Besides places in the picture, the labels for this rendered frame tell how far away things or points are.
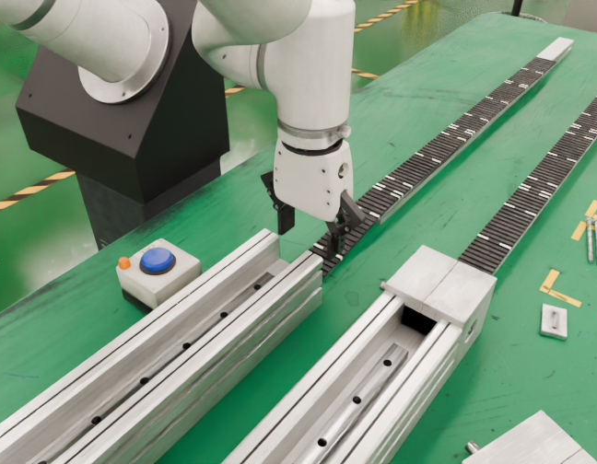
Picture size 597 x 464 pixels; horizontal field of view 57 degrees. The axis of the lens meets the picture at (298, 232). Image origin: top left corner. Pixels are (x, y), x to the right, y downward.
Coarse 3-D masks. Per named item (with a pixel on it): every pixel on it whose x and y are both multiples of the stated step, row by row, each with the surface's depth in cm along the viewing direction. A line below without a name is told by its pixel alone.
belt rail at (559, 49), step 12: (552, 48) 141; (564, 48) 141; (552, 60) 135; (504, 108) 119; (492, 120) 115; (480, 132) 111; (468, 144) 108; (408, 192) 94; (396, 204) 91; (384, 216) 89
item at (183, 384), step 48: (192, 288) 65; (240, 288) 71; (288, 288) 66; (144, 336) 60; (192, 336) 63; (240, 336) 61; (96, 384) 56; (144, 384) 58; (192, 384) 58; (0, 432) 51; (48, 432) 53; (96, 432) 51; (144, 432) 53
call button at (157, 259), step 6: (150, 252) 72; (156, 252) 72; (162, 252) 72; (168, 252) 72; (144, 258) 71; (150, 258) 71; (156, 258) 71; (162, 258) 71; (168, 258) 71; (144, 264) 71; (150, 264) 70; (156, 264) 70; (162, 264) 71; (168, 264) 71; (150, 270) 71; (156, 270) 71
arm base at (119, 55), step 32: (64, 0) 74; (96, 0) 78; (128, 0) 92; (32, 32) 75; (64, 32) 77; (96, 32) 79; (128, 32) 84; (160, 32) 88; (96, 64) 84; (128, 64) 87; (160, 64) 87; (96, 96) 92; (128, 96) 88
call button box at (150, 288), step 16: (160, 240) 76; (176, 256) 74; (192, 256) 74; (128, 272) 71; (144, 272) 71; (160, 272) 71; (176, 272) 71; (192, 272) 72; (128, 288) 73; (144, 288) 69; (160, 288) 69; (176, 288) 71; (144, 304) 72; (160, 304) 70
